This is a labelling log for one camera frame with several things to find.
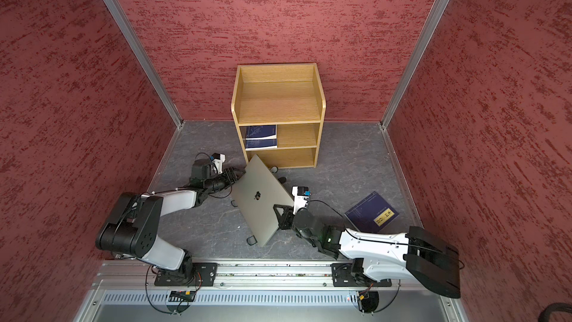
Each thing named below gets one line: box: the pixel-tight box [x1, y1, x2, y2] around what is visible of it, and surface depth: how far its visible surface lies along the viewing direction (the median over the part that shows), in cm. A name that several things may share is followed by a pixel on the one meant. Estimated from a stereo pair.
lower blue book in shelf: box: [245, 138, 278, 152], surface depth 90 cm
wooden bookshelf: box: [230, 62, 327, 169], surface depth 89 cm
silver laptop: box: [231, 154, 295, 248], surface depth 91 cm
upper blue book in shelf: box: [245, 124, 278, 141], surface depth 92 cm
